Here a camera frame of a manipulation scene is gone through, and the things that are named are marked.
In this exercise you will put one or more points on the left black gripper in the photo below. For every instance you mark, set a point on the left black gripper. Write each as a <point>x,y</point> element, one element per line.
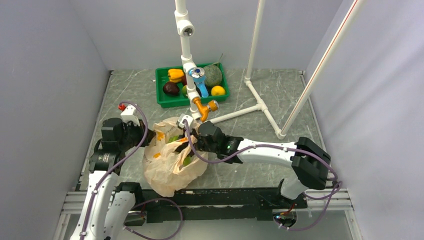
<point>140,129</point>

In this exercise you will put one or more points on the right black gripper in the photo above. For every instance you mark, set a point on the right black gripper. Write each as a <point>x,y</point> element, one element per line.
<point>194,131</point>

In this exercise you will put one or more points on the green fake fruit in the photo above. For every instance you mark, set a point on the green fake fruit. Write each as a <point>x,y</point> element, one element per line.
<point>187,160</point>

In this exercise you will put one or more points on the translucent orange plastic bag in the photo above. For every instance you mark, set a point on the translucent orange plastic bag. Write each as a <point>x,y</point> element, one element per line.
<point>163,159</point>

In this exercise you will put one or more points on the dark red fake apple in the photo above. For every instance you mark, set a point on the dark red fake apple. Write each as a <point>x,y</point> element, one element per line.
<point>171,89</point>

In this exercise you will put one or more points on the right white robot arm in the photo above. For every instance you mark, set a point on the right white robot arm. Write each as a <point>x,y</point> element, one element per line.
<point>309,162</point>

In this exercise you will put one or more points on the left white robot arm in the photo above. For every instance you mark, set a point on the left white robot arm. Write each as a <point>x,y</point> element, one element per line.
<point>107,202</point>

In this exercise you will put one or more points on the yellow fake lemon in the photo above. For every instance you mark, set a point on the yellow fake lemon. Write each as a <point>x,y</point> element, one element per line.
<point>218,91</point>

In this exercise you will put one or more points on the green fake melon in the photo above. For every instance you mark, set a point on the green fake melon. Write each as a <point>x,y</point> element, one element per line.
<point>213,76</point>

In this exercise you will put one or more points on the yellow fake bell pepper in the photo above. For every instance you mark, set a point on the yellow fake bell pepper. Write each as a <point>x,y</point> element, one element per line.
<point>175,75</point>

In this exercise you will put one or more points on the dark red fruit in tray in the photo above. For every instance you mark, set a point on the dark red fruit in tray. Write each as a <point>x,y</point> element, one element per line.
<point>184,81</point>

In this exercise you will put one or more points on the white pole with red stripe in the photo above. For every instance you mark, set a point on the white pole with red stripe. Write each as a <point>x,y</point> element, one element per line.
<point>330,49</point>

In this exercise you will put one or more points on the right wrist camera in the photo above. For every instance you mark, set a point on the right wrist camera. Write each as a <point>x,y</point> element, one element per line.
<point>185,122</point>

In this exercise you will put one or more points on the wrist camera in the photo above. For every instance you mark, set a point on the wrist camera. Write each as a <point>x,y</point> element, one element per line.
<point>129,114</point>
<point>185,122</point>

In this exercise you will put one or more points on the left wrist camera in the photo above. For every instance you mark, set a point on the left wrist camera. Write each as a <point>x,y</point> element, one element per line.
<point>129,114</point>

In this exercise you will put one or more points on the blue tap handle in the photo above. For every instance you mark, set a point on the blue tap handle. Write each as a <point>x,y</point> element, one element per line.
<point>198,75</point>

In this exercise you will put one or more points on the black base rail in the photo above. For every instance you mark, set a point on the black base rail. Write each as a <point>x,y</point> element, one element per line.
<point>260,203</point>

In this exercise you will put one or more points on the white PVC pipe frame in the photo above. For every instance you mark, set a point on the white PVC pipe frame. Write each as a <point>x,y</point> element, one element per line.
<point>185,30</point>

